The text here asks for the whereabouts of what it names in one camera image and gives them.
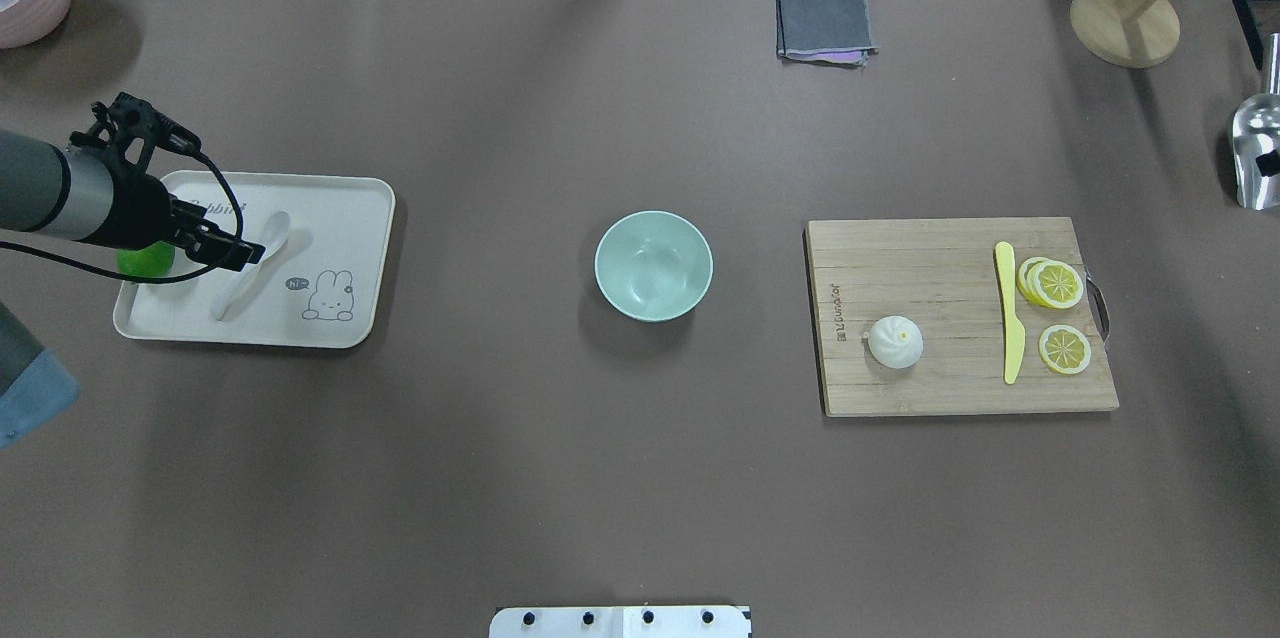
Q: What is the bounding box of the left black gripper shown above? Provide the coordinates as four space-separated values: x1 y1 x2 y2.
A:
108 173 266 272

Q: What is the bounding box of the white plastic spoon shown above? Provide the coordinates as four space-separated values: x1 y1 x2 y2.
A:
209 211 292 322

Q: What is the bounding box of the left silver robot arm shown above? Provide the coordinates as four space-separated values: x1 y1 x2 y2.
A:
1 129 265 447

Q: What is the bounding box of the mint green bowl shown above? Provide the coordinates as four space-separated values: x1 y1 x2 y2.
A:
593 210 716 323

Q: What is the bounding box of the metal scoop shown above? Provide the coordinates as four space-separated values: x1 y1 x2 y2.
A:
1231 35 1279 211

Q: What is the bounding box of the green lime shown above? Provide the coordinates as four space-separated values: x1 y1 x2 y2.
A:
115 241 177 283

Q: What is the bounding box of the cream rabbit print tray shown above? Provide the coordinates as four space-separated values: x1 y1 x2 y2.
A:
113 172 396 348

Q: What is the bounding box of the wooden mug tree stand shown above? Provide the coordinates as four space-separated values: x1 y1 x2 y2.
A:
1069 0 1180 69

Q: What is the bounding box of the upper lemon slice stack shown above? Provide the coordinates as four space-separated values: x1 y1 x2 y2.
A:
1016 256 1085 310

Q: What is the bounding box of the yellow plastic knife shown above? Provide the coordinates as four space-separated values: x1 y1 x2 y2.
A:
993 241 1027 386

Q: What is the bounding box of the bamboo cutting board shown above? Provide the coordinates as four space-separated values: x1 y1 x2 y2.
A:
805 217 1119 418

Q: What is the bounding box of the folded grey cloth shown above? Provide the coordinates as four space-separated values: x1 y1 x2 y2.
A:
774 0 879 67

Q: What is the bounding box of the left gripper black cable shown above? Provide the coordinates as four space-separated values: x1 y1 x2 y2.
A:
0 123 244 286

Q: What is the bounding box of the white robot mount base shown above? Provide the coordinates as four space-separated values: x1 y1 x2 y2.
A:
488 603 753 637

